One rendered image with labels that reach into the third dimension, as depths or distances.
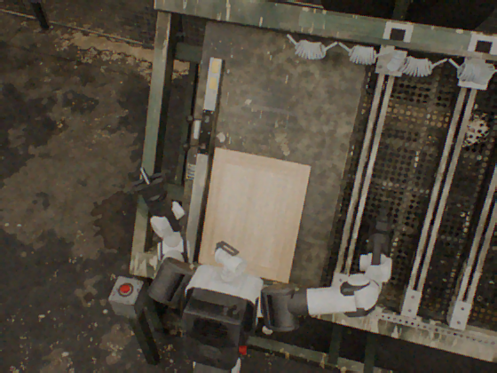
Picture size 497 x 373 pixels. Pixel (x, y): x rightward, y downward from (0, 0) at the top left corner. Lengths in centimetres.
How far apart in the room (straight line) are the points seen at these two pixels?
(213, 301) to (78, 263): 194
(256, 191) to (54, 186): 210
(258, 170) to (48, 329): 180
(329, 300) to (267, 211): 63
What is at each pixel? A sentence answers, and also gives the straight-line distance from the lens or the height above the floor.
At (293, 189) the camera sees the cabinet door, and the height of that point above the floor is 124.
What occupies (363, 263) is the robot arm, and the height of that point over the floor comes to 124.
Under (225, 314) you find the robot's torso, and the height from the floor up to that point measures 141.
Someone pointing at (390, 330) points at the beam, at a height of 84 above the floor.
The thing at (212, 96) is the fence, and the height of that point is 152.
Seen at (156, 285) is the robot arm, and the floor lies 133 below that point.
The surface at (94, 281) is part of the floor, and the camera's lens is 353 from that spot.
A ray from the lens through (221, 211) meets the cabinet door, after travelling 235.
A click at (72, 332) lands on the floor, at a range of 342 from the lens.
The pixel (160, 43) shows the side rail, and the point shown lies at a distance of 230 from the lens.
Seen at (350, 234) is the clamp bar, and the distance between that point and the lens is 228.
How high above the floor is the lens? 304
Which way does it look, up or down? 52 degrees down
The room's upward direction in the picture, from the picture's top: 2 degrees clockwise
